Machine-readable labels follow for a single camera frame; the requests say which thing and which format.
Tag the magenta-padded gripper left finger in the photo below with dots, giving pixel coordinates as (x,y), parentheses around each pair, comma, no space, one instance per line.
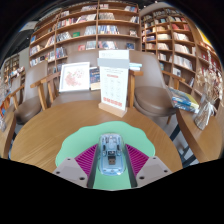
(85,160)

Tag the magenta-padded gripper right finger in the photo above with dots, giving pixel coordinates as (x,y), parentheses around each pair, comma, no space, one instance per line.
(138,161)

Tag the transparent blue computer mouse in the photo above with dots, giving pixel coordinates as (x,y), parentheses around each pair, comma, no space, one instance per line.
(112,156)

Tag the green smiley cloud mouse pad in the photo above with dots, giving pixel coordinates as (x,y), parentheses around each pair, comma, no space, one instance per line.
(80,140)

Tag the stack of blue books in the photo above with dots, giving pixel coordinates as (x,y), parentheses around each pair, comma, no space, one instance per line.
(183,100)

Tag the white sign on wooden base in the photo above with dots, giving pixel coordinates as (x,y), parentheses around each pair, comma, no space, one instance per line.
(114,86)

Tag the glass vase with beige flowers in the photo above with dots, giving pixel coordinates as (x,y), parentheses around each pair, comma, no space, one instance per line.
(204,115)

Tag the dark blue standing book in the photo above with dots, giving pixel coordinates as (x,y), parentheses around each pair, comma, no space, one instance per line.
(95,78)

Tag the white framed pink flower picture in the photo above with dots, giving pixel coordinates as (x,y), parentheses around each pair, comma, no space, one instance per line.
(74,77)

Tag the light blue flat book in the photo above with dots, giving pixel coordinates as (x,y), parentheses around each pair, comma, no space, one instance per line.
(135,66)

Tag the small distant bookshelf unit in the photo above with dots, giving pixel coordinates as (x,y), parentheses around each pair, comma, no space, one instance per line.
(12,68)

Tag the angled wooden bookshelf unit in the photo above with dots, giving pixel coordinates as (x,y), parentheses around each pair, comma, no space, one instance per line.
(173,43)

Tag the white hanging sign board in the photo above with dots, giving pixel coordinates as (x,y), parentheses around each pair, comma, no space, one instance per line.
(27,26)

